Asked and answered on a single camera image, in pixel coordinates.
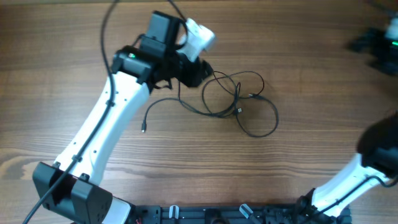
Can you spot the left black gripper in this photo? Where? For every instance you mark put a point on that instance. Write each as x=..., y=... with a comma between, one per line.
x=197, y=73

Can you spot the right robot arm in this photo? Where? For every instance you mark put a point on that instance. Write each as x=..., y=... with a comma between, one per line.
x=375, y=162

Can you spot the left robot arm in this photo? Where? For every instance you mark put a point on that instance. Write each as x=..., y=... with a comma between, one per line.
x=70, y=186

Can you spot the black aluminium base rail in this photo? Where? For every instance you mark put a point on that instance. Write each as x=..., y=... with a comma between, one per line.
x=268, y=214

